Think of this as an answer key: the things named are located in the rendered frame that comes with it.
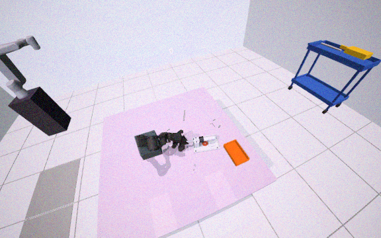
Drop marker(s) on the orange rectangular tray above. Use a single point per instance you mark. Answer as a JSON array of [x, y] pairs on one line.
[[236, 152]]

